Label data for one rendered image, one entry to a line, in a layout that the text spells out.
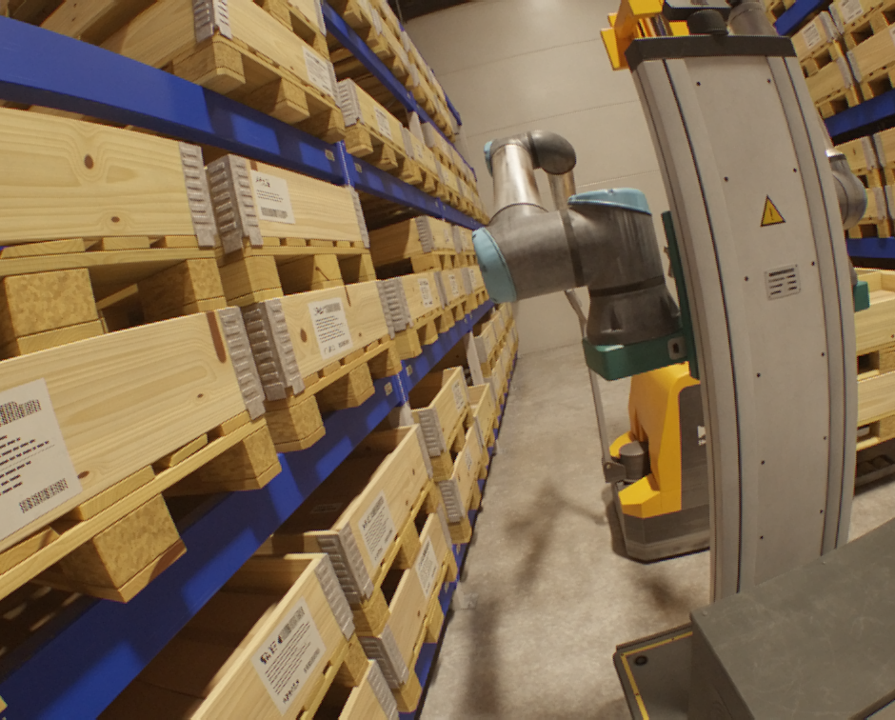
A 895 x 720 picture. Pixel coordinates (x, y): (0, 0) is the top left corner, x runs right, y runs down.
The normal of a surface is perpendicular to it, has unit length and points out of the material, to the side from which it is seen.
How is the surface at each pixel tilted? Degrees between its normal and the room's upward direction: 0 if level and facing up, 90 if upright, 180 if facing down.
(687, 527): 90
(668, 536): 90
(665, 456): 90
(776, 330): 90
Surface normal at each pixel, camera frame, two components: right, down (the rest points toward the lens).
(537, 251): -0.23, 0.14
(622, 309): -0.59, -0.07
